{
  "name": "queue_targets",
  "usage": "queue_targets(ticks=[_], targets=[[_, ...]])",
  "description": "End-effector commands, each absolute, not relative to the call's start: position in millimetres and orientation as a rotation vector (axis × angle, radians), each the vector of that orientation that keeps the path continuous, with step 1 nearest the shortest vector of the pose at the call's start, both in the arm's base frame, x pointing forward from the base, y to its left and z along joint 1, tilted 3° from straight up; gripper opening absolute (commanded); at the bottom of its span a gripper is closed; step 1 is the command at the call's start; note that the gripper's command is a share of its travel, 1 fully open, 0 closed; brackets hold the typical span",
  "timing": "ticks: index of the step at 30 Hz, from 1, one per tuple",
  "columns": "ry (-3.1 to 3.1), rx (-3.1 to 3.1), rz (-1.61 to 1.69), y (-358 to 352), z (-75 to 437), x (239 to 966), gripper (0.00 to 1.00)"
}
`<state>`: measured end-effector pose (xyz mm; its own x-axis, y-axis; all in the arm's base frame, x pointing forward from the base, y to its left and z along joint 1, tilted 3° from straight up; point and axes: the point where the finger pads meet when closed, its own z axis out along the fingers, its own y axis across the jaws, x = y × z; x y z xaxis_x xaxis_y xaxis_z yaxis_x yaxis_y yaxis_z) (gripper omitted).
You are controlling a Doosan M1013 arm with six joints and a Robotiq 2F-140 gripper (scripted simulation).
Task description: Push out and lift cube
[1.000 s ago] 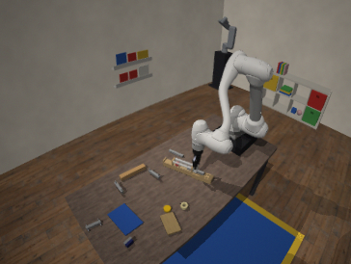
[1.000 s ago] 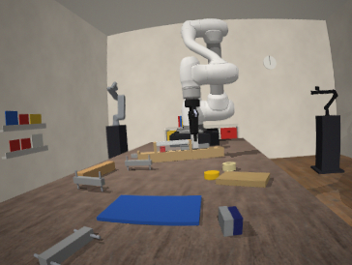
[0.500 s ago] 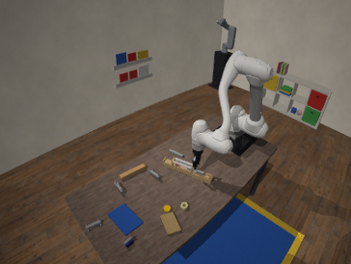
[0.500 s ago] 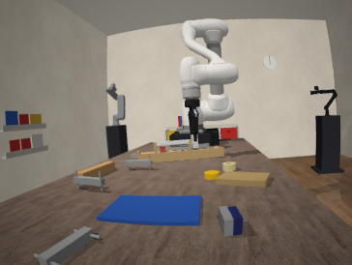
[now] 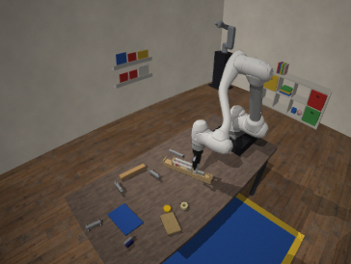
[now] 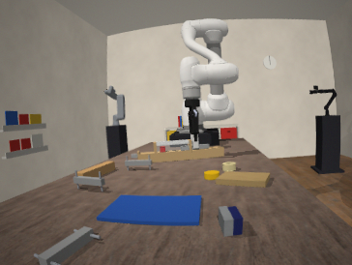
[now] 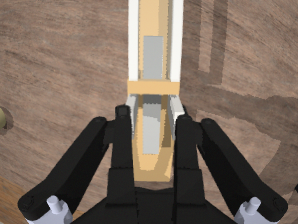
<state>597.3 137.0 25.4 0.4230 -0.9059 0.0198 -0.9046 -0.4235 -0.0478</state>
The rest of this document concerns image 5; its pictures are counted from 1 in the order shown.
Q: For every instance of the tan flat board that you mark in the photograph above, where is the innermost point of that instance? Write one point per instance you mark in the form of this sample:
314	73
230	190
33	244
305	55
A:
170	223

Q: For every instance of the cream roll of masking tape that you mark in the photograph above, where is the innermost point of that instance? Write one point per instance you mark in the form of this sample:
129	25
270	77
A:
184	207

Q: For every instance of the yellow short cylinder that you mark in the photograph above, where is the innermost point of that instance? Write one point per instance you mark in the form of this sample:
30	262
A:
167	208

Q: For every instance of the blue flat rectangular pad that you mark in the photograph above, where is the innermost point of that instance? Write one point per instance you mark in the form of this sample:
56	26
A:
125	219

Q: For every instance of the tan wooden bar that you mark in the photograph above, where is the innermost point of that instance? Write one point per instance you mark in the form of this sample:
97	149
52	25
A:
131	172

